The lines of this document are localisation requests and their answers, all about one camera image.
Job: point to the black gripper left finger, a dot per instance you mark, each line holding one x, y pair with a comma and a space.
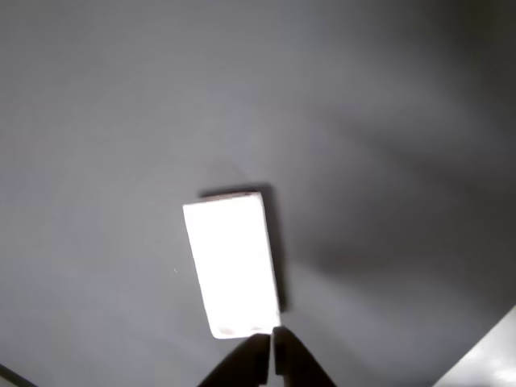
246, 367

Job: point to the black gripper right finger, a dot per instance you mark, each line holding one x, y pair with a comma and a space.
294, 363

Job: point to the white rectangular block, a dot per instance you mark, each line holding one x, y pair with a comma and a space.
231, 266

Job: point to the dark grey textured mat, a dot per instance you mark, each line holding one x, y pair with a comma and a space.
161, 121

